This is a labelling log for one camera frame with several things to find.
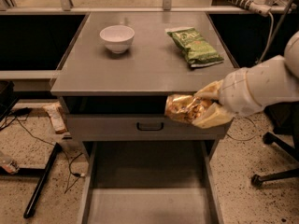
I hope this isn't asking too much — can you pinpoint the white power strip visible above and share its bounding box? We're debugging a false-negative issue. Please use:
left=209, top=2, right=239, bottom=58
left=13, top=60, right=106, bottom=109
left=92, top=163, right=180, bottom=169
left=226, top=0, right=271, bottom=17

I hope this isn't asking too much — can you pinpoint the black stand leg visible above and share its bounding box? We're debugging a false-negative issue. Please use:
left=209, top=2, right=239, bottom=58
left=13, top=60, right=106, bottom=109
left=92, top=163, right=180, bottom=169
left=23, top=143, right=62, bottom=218

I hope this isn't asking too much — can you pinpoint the upper drawer with black handle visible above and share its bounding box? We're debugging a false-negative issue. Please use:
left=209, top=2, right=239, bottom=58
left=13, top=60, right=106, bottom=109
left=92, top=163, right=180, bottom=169
left=66, top=114, right=230, bottom=141

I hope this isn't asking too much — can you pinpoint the green chip bag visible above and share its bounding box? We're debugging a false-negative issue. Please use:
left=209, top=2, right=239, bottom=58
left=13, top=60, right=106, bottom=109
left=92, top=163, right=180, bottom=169
left=165, top=27, right=224, bottom=68

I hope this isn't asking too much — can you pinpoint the black office chair base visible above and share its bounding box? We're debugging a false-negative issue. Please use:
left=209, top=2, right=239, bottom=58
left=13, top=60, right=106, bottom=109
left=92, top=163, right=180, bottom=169
left=250, top=133, right=299, bottom=189

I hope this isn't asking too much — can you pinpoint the black floor cable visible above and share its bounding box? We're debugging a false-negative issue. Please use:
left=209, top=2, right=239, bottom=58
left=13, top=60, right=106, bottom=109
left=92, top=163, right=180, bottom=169
left=0, top=109, right=86, bottom=194

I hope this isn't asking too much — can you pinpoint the crushed orange can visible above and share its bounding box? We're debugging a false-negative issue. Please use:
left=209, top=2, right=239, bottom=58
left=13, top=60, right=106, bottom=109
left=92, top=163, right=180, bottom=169
left=164, top=94, right=213, bottom=123

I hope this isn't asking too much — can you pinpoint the brown snack package on floor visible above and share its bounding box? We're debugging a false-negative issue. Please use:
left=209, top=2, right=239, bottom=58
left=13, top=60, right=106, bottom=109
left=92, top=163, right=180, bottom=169
left=43, top=103, right=67, bottom=134

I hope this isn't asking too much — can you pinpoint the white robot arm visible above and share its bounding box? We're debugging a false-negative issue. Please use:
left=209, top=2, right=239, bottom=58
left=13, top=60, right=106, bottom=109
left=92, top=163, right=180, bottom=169
left=192, top=32, right=299, bottom=128

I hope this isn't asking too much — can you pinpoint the grey drawer cabinet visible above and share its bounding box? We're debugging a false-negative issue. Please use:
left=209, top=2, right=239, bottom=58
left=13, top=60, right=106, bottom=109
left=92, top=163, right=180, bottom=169
left=50, top=10, right=241, bottom=224

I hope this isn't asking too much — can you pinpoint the white ceramic bowl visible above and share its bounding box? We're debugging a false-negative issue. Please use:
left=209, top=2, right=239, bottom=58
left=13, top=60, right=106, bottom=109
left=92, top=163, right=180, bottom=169
left=99, top=25, right=135, bottom=54

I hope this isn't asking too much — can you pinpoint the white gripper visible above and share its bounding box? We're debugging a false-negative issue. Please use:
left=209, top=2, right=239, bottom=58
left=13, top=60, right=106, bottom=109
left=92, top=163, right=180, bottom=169
left=192, top=68, right=262, bottom=129

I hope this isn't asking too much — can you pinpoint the plastic bottle on floor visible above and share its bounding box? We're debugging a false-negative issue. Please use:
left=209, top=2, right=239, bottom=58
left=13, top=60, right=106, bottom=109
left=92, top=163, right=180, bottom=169
left=0, top=152, right=19, bottom=174

